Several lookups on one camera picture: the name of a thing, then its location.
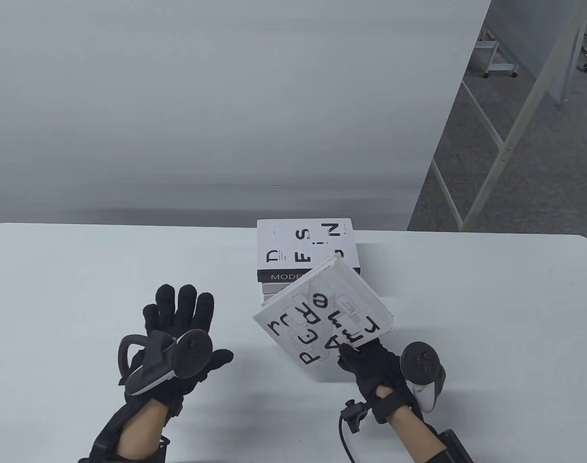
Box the person's left hand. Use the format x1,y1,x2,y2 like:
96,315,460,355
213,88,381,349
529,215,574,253
118,284,234,415

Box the black and white controller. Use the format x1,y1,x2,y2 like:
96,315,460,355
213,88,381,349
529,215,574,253
400,341,447,413
117,329,214,397

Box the white wheeled cart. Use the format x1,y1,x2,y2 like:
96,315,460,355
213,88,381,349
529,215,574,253
474,29,519,79

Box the black cable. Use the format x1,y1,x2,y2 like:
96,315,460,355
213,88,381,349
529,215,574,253
339,412,359,463

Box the white backdrop board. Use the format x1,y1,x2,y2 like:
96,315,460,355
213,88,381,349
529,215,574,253
0,0,492,231

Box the person's right hand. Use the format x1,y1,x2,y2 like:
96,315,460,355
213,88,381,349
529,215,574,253
338,338,423,425

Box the black wrist strap with box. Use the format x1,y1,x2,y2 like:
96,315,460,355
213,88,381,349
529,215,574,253
421,429,473,463
79,405,171,463

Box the white book black spine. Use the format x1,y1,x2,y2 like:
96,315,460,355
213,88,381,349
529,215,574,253
256,218,361,284

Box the white metal support frame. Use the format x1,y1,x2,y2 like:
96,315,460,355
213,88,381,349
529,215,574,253
431,0,587,231

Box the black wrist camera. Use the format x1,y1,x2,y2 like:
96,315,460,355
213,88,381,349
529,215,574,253
341,399,371,433

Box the person's right forearm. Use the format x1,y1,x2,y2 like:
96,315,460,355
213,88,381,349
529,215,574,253
385,400,472,463

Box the person's left forearm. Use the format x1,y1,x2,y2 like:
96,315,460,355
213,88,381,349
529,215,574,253
91,400,171,463

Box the white book jumbled black letters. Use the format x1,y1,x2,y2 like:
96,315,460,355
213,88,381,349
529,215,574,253
252,255,396,369

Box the grey partition panel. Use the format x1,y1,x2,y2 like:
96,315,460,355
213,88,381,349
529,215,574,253
491,0,587,110

